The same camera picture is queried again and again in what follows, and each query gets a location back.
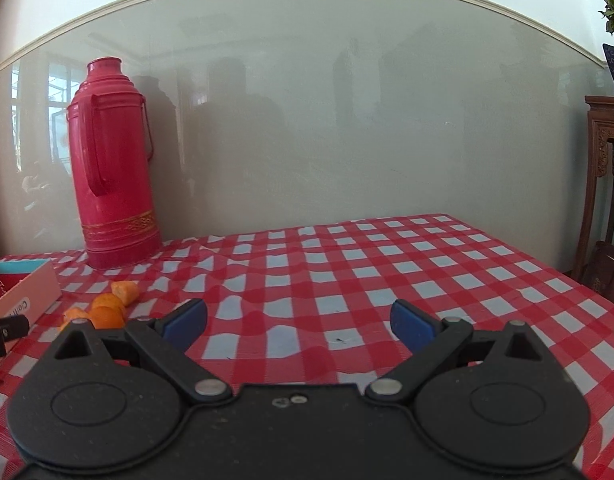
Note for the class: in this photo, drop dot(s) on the orange tangerine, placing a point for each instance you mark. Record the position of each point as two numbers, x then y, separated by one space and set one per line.
125 291
107 318
108 302
73 315

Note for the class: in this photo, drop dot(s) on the red checked tablecloth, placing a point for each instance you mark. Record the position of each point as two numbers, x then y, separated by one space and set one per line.
337 270

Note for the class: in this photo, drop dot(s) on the red thermos flask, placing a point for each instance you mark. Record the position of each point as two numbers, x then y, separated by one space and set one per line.
114 170

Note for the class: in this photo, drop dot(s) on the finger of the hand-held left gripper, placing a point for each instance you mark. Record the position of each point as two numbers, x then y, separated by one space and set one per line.
7 329

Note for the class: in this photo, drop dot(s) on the carved wooden plant stand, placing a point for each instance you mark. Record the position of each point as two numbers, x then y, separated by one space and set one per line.
602 140

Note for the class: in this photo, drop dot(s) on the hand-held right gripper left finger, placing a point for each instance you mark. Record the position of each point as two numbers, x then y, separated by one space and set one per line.
186 324

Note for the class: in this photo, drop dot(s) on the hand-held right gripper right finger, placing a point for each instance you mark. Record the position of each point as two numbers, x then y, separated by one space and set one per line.
411 326

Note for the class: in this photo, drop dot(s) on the pink cardboard box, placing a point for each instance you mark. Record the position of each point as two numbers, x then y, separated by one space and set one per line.
22 292

